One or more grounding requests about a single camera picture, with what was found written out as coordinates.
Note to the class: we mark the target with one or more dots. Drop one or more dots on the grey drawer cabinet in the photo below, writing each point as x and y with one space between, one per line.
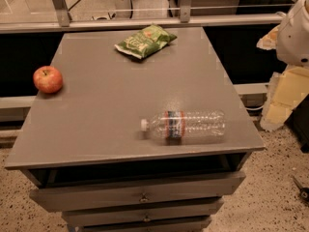
89 133

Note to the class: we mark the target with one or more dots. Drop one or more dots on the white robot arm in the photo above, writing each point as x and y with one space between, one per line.
293 35

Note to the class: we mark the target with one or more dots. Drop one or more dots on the green chip bag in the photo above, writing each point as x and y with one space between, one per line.
145 42

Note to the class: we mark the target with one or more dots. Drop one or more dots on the black wheel caster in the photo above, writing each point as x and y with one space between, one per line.
303 191

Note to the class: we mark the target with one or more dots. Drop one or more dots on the grey drawer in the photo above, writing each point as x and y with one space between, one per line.
184 224
145 212
137 192

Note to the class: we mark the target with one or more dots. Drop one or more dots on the bottom grey drawer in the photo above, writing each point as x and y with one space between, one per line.
184 224

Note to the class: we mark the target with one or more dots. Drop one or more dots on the top grey drawer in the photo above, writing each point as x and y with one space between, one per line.
137 192

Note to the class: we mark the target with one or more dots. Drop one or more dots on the yellow foam block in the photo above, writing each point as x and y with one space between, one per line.
285 92

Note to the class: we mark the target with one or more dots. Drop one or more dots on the clear plastic water bottle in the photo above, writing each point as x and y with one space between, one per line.
179 124

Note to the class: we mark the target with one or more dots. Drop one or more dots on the middle grey drawer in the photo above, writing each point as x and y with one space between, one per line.
145 212

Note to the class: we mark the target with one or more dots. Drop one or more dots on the red apple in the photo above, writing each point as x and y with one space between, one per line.
48 79

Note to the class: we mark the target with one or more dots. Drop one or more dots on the metal railing frame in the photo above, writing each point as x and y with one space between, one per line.
35 16

